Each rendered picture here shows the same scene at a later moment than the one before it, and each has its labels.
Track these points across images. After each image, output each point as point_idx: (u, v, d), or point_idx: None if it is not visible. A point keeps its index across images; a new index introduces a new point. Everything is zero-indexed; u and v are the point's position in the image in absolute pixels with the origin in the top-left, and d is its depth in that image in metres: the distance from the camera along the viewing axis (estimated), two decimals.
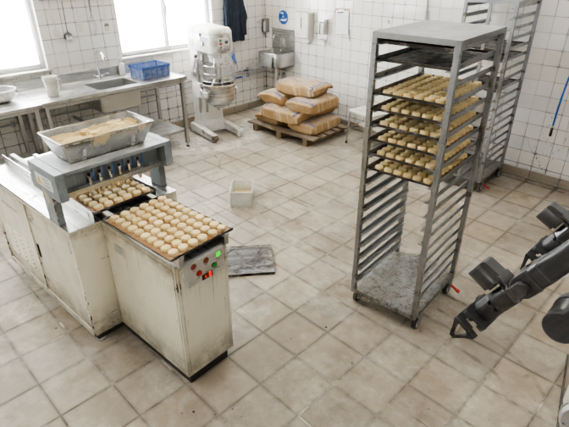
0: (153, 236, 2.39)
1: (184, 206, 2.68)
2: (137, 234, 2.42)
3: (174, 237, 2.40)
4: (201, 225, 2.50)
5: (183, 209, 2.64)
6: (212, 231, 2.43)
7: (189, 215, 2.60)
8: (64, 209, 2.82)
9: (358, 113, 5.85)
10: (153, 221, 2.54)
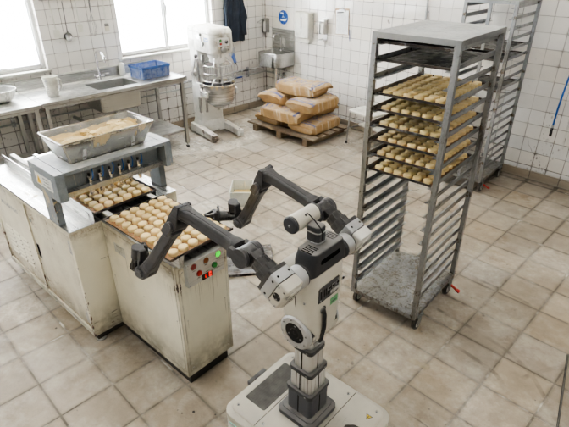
0: (153, 236, 2.39)
1: None
2: (137, 234, 2.42)
3: None
4: None
5: None
6: None
7: None
8: (64, 209, 2.82)
9: (358, 113, 5.85)
10: (153, 221, 2.54)
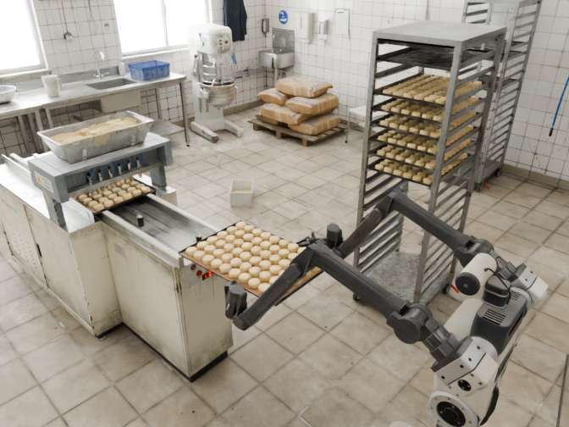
0: (245, 274, 1.96)
1: (270, 234, 2.25)
2: (224, 270, 1.99)
3: (270, 274, 1.96)
4: None
5: (270, 238, 2.21)
6: None
7: (279, 245, 2.17)
8: (64, 209, 2.82)
9: (358, 113, 5.85)
10: (239, 253, 2.11)
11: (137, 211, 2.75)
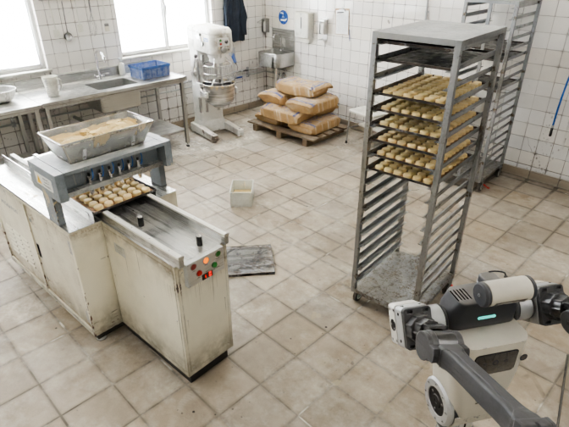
0: None
1: None
2: None
3: None
4: None
5: None
6: None
7: None
8: (64, 209, 2.82)
9: (358, 113, 5.85)
10: None
11: (137, 211, 2.75)
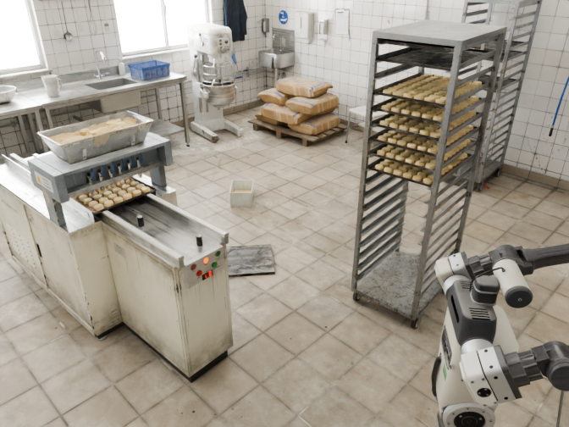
0: None
1: None
2: None
3: None
4: None
5: None
6: None
7: None
8: (64, 209, 2.82)
9: (358, 113, 5.85)
10: None
11: (137, 211, 2.75)
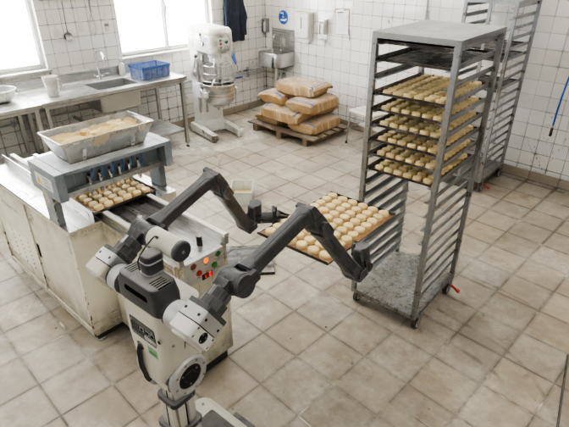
0: None
1: (367, 226, 2.25)
2: None
3: None
4: None
5: (358, 226, 2.24)
6: (312, 247, 2.06)
7: (349, 232, 2.21)
8: (64, 209, 2.82)
9: (358, 113, 5.85)
10: (329, 214, 2.36)
11: (137, 211, 2.75)
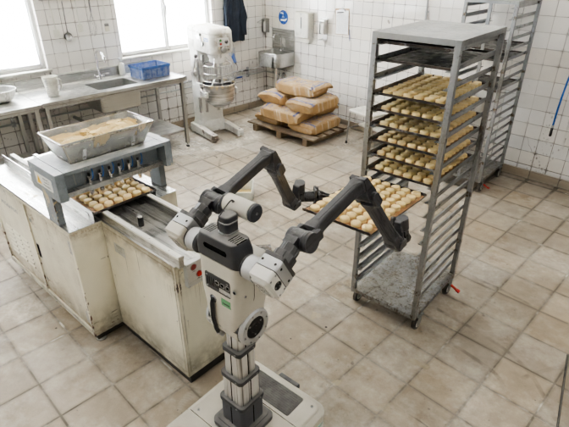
0: None
1: (402, 204, 2.46)
2: (340, 190, 2.61)
3: None
4: (367, 216, 2.34)
5: (394, 204, 2.46)
6: (355, 221, 2.28)
7: (386, 209, 2.42)
8: (64, 209, 2.82)
9: (358, 113, 5.85)
10: None
11: (137, 211, 2.75)
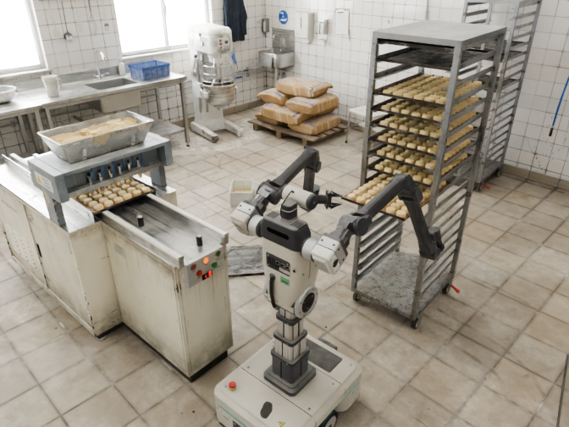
0: (371, 185, 2.80)
1: (430, 191, 2.73)
2: (373, 180, 2.89)
3: (374, 194, 2.72)
4: (400, 203, 2.61)
5: (423, 191, 2.73)
6: (389, 207, 2.55)
7: None
8: (64, 209, 2.82)
9: (358, 113, 5.85)
10: None
11: (137, 211, 2.75)
